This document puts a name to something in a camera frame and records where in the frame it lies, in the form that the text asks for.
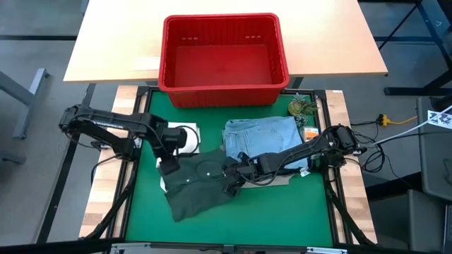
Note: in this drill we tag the black metal table base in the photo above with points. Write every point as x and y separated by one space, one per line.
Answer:
416 91

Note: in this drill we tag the grey cabinet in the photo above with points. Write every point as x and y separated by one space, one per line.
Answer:
434 158

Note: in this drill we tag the pale paper label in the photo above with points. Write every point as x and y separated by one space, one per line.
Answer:
146 63

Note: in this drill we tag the red plastic laundry bin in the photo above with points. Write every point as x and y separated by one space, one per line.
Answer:
219 67

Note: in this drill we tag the artificial succulent plant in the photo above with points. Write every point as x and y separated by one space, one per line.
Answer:
298 107

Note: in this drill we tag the dark green garment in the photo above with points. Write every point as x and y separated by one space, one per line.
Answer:
197 201

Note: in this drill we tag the silver bracket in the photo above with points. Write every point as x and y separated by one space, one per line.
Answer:
130 246
328 250

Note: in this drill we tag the clear box orange label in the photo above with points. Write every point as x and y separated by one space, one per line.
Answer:
310 133

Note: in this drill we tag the black aluminium frame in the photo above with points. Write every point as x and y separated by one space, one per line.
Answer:
141 92

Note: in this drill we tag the white printed tag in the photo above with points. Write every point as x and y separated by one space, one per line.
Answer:
439 119

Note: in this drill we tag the light wooden table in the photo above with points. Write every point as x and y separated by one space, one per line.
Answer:
318 42

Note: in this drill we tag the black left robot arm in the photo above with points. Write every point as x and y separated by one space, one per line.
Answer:
106 123

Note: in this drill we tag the green table mat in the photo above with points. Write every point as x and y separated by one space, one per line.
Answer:
282 218

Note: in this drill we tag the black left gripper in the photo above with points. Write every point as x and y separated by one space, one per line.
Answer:
171 141

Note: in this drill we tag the white tote bag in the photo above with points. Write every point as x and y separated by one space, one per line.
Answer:
183 127

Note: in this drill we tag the khaki shorts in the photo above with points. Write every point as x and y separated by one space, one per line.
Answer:
279 181

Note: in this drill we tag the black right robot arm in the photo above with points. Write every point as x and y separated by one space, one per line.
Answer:
303 150

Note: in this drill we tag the grey metal table leg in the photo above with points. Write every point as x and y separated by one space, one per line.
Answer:
24 95

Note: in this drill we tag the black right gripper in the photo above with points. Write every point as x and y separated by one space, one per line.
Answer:
245 167

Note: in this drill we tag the light blue garment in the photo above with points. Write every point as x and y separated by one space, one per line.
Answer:
261 137

